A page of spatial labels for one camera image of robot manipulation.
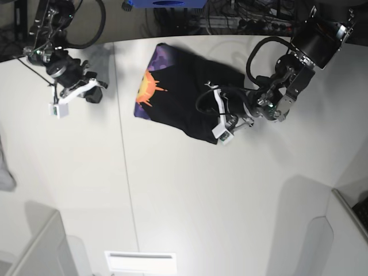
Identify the blue plastic box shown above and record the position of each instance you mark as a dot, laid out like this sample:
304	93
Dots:
143	4

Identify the grey partition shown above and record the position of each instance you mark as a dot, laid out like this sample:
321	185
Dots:
336	243
34	242

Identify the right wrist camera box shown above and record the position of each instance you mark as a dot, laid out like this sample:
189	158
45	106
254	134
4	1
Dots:
58	110

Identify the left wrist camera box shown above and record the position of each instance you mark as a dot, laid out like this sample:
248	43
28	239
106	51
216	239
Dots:
223	135

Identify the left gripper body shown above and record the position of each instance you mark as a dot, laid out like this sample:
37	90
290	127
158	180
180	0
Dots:
231	105

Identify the black keyboard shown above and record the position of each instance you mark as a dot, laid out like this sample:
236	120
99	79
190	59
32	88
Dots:
361	211

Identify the grey partition right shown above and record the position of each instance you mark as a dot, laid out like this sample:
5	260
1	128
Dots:
336	243

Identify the black T-shirt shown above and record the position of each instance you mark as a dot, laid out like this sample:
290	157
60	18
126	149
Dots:
175	91

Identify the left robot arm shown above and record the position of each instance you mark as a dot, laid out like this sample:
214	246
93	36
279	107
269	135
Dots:
322	34

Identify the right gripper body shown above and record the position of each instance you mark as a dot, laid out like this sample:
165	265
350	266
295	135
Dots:
73	74

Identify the black cabinet post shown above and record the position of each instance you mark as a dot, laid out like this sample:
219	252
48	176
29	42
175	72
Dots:
20	23

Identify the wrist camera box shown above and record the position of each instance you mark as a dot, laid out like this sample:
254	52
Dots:
223	135
58	110

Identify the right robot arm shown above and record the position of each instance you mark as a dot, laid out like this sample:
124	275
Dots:
48	47

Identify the grey partition left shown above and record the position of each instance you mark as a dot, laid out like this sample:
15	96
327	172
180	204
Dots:
34	242

